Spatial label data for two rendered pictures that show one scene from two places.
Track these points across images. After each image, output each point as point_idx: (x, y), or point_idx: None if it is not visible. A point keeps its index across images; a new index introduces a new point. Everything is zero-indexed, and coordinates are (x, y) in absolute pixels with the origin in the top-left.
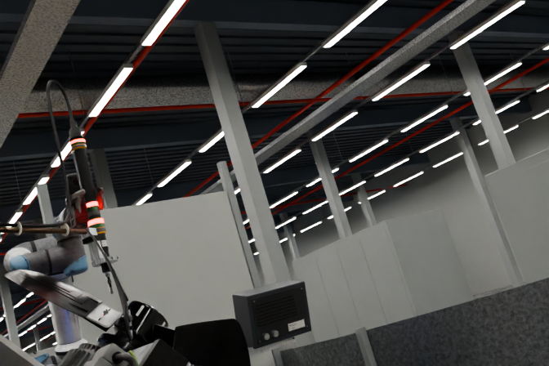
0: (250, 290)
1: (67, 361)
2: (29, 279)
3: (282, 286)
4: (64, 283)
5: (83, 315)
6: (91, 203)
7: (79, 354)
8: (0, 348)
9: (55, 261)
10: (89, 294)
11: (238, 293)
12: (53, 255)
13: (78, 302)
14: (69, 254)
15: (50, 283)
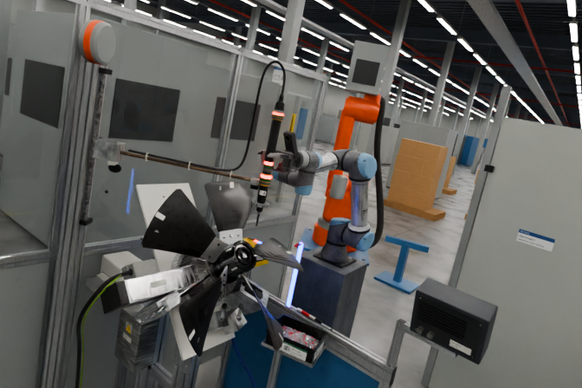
0: (442, 286)
1: None
2: (220, 191)
3: (460, 307)
4: (242, 203)
5: (218, 229)
6: (265, 162)
7: None
8: None
9: (288, 180)
10: (244, 217)
11: (429, 280)
12: (289, 176)
13: (226, 220)
14: (296, 180)
15: (231, 198)
